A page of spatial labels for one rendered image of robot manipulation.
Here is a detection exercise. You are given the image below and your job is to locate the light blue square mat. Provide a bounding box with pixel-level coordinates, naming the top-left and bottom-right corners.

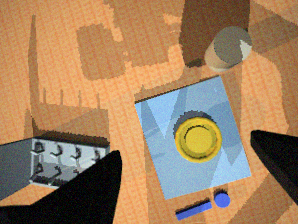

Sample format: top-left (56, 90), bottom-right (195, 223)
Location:
top-left (134, 76), bottom-right (251, 200)

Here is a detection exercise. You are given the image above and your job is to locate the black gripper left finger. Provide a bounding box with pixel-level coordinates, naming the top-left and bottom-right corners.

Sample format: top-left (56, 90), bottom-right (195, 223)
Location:
top-left (0, 150), bottom-right (122, 224)

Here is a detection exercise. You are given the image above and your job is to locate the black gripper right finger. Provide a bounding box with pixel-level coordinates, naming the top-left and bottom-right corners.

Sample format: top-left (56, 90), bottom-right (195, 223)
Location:
top-left (250, 130), bottom-right (298, 206)

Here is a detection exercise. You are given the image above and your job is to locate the yellow plate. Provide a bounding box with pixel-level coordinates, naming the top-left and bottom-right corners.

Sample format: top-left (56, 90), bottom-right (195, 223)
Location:
top-left (175, 116), bottom-right (222, 163)

